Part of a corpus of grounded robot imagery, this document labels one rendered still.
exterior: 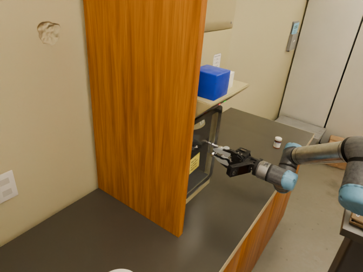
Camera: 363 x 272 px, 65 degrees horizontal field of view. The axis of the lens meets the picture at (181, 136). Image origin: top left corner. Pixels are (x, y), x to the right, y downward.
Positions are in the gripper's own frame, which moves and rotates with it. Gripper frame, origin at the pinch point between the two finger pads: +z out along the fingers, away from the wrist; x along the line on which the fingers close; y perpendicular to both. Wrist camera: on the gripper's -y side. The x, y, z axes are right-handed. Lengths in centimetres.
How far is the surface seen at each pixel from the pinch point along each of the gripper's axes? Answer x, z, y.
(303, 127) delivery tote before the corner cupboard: -93, 6, 266
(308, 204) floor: -123, -36, 156
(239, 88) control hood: 31.2, -5.3, 2.6
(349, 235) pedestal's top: -28, -61, 22
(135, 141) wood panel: 10.6, 20.6, -28.7
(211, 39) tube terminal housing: 48.8, 5.5, -4.3
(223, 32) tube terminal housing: 50, 5, 4
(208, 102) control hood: 31.6, -4.2, -19.3
